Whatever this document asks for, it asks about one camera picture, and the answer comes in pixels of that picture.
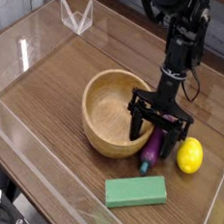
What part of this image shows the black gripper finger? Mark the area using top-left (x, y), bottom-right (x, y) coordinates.
top-left (129, 109), bottom-right (143, 140)
top-left (160, 130), bottom-right (180, 158)

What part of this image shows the clear acrylic tray enclosure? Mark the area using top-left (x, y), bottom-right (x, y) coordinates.
top-left (0, 0), bottom-right (224, 224)

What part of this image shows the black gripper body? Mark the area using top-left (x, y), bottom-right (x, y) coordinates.
top-left (127, 88), bottom-right (194, 140)

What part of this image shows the yellow toy lemon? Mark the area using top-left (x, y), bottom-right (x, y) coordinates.
top-left (176, 137), bottom-right (204, 174)

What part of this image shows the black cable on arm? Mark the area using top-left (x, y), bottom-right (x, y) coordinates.
top-left (179, 66), bottom-right (204, 104)

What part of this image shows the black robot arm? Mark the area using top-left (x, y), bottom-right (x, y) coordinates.
top-left (127, 0), bottom-right (210, 157)

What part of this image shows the black metal table frame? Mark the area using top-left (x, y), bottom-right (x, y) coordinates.
top-left (0, 148), bottom-right (42, 224)

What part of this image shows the clear acrylic corner bracket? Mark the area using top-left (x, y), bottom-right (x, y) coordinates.
top-left (60, 0), bottom-right (94, 35)

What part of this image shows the brown wooden bowl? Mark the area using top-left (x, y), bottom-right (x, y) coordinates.
top-left (81, 69), bottom-right (154, 159)

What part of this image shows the green rectangular block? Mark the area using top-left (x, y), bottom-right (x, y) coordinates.
top-left (105, 176), bottom-right (167, 209)

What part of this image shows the purple toy eggplant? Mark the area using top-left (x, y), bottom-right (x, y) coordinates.
top-left (138, 111), bottom-right (177, 179)

